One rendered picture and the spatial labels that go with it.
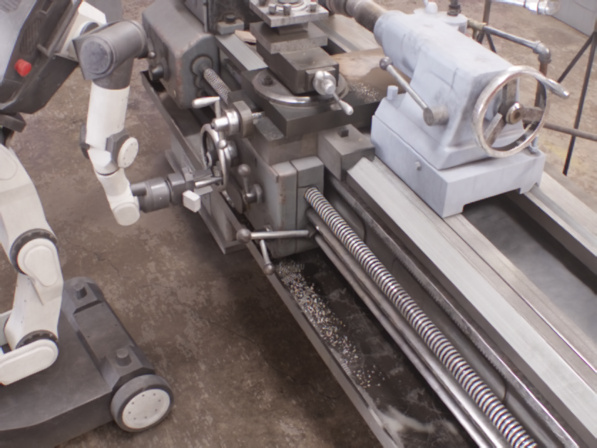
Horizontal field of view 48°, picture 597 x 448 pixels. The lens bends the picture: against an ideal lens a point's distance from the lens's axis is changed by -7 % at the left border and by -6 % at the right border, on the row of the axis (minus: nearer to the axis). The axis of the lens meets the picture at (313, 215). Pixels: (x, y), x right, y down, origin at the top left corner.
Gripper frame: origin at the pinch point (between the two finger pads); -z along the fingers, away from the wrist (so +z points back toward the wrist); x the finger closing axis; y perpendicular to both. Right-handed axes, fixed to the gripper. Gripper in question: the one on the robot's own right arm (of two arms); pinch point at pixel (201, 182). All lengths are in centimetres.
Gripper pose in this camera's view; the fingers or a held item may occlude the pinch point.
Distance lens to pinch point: 204.2
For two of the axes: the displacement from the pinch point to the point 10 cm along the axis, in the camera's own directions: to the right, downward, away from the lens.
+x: 0.9, -7.2, -6.9
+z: -8.9, 2.4, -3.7
